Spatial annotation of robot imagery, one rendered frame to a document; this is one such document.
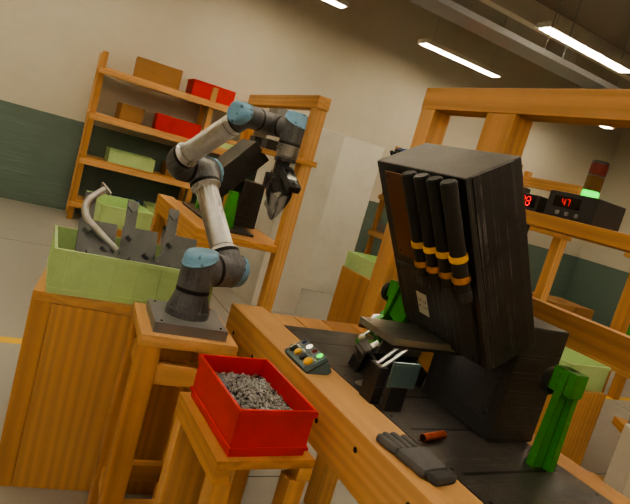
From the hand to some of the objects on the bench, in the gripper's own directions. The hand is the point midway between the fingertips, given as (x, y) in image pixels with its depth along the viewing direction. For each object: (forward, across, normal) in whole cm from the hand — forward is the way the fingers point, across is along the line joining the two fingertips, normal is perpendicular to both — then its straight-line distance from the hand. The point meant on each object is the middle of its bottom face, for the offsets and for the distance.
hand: (272, 216), depth 190 cm
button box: (+43, -10, +30) cm, 53 cm away
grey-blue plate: (+39, -24, +58) cm, 74 cm away
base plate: (+41, -40, +49) cm, 76 cm away
